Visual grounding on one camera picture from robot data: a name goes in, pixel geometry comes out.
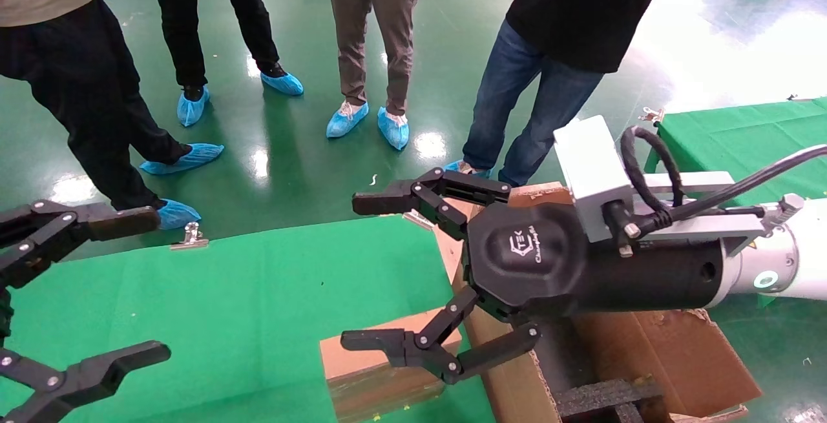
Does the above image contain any black foam insert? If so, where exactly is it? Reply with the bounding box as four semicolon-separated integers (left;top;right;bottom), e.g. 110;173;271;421
554;377;666;423

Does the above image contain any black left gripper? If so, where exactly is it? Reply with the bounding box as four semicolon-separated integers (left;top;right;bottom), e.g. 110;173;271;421
0;200;172;423

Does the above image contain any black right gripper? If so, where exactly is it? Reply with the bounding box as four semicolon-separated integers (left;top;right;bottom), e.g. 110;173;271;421
340;168;726;385

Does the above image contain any silver camera mounting bracket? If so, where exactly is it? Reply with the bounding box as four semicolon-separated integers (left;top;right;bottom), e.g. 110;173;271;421
630;171;805;259

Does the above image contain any person in brown trousers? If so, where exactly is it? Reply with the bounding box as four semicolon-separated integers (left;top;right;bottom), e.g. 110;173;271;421
325;0;424;117

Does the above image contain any person in black tee jeans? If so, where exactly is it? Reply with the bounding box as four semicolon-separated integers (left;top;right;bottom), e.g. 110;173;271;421
460;0;726;188

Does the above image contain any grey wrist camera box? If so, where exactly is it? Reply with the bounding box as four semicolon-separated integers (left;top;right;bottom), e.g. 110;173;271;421
554;115;637;243

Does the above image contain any green tablecloth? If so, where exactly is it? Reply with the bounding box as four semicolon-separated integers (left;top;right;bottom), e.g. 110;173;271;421
0;215;498;423
644;97;827;207

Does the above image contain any person in tan shirt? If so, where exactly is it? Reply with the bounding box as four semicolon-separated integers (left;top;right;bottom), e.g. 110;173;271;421
0;0;194;212

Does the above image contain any person in black trousers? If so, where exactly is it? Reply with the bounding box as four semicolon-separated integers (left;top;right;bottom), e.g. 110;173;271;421
141;0;285;94

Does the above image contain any large open cardboard carton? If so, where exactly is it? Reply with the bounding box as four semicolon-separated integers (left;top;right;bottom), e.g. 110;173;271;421
433;181;763;423

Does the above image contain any small cardboard box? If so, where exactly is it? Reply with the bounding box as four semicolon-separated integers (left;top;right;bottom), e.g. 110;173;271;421
320;310;463;423

